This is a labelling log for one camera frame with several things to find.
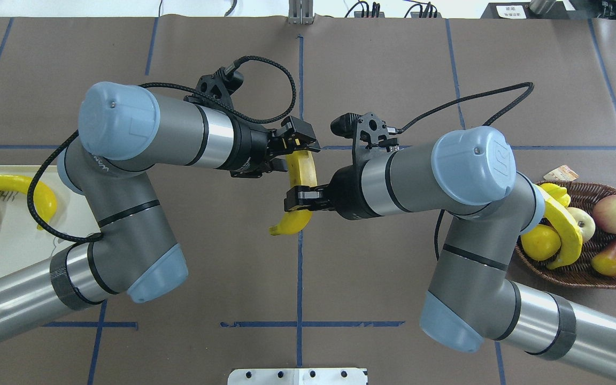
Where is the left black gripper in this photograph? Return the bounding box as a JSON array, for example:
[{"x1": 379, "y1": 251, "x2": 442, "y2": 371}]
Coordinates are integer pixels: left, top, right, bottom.
[{"x1": 229, "y1": 116, "x2": 321, "y2": 179}]

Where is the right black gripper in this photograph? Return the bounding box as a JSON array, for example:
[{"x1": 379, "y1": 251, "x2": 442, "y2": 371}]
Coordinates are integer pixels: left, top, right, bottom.
[{"x1": 284, "y1": 165, "x2": 381, "y2": 221}]

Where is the dull yellow banana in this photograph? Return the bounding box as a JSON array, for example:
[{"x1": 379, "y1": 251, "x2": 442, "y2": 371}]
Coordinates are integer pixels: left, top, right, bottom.
[{"x1": 268, "y1": 150, "x2": 318, "y2": 236}]

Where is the curved yellow banana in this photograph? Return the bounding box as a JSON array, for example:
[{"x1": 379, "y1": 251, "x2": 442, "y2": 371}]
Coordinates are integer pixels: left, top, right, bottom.
[{"x1": 0, "y1": 174, "x2": 58, "y2": 224}]

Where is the bright yellow banana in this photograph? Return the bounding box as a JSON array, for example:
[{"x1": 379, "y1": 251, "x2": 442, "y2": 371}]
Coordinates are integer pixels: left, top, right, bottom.
[{"x1": 544, "y1": 197, "x2": 583, "y2": 270}]

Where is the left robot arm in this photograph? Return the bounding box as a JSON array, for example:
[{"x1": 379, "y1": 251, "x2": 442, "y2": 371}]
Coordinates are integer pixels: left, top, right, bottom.
[{"x1": 0, "y1": 76, "x2": 320, "y2": 342}]

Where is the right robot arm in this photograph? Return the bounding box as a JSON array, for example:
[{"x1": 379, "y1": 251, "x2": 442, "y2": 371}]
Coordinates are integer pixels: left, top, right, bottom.
[{"x1": 284, "y1": 125, "x2": 616, "y2": 380}]

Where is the brown wicker basket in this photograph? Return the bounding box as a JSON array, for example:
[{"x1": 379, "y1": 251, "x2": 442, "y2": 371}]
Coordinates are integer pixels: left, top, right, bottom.
[{"x1": 515, "y1": 181, "x2": 616, "y2": 289}]

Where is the yellow pear lower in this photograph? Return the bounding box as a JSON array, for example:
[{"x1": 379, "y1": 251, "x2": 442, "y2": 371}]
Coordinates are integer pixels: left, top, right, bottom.
[{"x1": 520, "y1": 224, "x2": 561, "y2": 261}]

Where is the yellow pear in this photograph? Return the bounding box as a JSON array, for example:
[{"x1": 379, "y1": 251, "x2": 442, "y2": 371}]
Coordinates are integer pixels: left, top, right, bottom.
[
  {"x1": 520, "y1": 224, "x2": 561, "y2": 261},
  {"x1": 540, "y1": 182, "x2": 572, "y2": 207}
]

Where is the yellow pear upper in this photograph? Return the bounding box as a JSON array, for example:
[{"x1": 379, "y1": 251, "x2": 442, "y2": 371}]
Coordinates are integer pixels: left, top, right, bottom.
[{"x1": 540, "y1": 182, "x2": 572, "y2": 207}]

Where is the small paper tag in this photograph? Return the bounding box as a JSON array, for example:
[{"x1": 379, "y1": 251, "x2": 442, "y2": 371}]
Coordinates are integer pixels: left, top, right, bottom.
[{"x1": 543, "y1": 164, "x2": 580, "y2": 182}]

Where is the black labelled box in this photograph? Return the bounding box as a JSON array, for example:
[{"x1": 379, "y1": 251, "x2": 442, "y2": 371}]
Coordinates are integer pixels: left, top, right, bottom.
[{"x1": 481, "y1": 1, "x2": 571, "y2": 20}]

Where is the pale green apple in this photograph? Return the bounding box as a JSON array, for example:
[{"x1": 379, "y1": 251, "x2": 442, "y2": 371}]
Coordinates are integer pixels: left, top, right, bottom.
[{"x1": 567, "y1": 207, "x2": 596, "y2": 243}]

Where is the white bear print tray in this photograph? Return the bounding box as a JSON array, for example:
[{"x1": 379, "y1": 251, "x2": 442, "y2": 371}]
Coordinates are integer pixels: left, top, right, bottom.
[{"x1": 0, "y1": 165, "x2": 99, "y2": 278}]

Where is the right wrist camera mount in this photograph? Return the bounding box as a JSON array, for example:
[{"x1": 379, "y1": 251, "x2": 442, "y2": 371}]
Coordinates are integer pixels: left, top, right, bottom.
[{"x1": 330, "y1": 112, "x2": 400, "y2": 171}]

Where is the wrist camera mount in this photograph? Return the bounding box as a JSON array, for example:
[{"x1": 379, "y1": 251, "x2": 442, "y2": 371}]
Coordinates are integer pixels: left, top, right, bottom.
[
  {"x1": 330, "y1": 112, "x2": 400, "y2": 171},
  {"x1": 183, "y1": 67, "x2": 244, "y2": 111}
]

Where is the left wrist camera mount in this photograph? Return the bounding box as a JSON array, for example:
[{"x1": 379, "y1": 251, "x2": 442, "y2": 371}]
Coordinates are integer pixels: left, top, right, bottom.
[{"x1": 183, "y1": 67, "x2": 244, "y2": 111}]

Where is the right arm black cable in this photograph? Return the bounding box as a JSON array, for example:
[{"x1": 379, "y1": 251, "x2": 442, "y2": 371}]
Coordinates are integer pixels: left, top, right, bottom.
[{"x1": 396, "y1": 82, "x2": 535, "y2": 134}]

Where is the aluminium profile post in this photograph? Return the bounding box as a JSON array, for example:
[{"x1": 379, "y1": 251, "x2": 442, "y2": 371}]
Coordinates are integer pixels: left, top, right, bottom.
[{"x1": 288, "y1": 0, "x2": 314, "y2": 25}]

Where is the white metal base plate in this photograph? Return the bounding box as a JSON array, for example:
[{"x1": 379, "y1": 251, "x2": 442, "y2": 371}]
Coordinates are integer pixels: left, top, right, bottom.
[{"x1": 227, "y1": 367, "x2": 369, "y2": 384}]

